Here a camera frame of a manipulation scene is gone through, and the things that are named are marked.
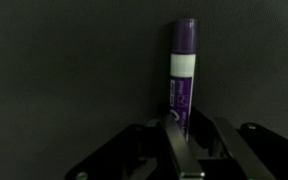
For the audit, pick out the purple whiteboard marker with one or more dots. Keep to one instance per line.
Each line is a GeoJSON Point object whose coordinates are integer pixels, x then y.
{"type": "Point", "coordinates": [182, 70]}

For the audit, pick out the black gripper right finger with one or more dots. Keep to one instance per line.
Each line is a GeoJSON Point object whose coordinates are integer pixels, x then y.
{"type": "Point", "coordinates": [229, 155]}

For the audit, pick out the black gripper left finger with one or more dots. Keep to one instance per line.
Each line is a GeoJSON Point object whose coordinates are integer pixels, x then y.
{"type": "Point", "coordinates": [186, 165]}

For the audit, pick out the black mesh office chair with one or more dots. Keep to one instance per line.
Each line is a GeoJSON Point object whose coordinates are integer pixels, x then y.
{"type": "Point", "coordinates": [80, 70]}

